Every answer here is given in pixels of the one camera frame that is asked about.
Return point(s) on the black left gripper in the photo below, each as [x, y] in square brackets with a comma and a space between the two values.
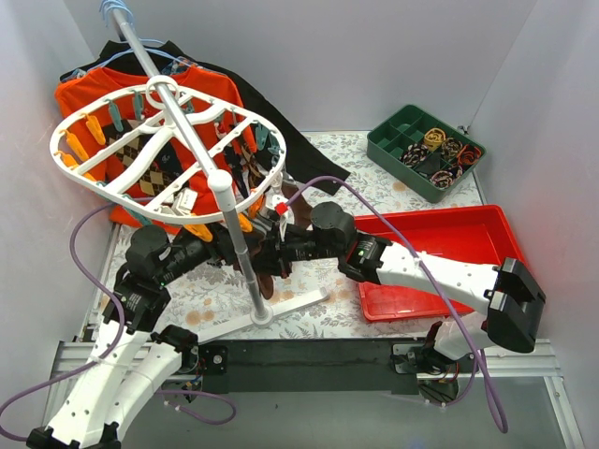
[217, 244]

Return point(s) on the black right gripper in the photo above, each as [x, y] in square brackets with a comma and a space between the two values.
[278, 253]

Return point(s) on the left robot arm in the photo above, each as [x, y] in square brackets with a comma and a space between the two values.
[130, 361]

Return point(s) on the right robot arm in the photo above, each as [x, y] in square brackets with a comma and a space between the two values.
[491, 304]

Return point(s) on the dark patterned socks on hanger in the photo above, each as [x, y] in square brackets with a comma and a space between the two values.
[237, 157]

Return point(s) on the white oval clip hanger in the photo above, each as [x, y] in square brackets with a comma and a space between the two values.
[153, 146]

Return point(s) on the floral table mat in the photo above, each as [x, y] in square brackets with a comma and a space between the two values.
[207, 295]

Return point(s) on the white stand base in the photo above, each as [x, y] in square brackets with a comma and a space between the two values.
[272, 312]

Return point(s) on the silver stand pole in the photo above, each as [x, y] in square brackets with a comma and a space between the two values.
[219, 181]

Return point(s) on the brown argyle sock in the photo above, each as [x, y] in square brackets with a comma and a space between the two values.
[172, 160]

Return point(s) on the orange t-shirt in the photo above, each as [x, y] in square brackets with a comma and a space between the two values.
[76, 94]

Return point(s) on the floral rolled sock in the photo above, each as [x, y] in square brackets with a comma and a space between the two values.
[414, 155]

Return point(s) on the green compartment box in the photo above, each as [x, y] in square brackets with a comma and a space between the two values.
[440, 173]

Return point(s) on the yellow rolled sock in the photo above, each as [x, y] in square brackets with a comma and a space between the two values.
[434, 138]

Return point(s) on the red plastic tray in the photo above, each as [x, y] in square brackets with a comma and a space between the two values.
[454, 240]

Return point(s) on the orange rolled sock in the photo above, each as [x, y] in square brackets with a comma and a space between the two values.
[469, 155]

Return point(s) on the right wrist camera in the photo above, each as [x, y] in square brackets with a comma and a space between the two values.
[281, 213]

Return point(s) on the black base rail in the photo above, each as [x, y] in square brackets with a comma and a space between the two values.
[293, 366]

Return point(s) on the blue wire hanger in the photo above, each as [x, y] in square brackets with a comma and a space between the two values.
[119, 15]

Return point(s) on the aluminium frame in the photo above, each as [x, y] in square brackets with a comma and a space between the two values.
[480, 364]

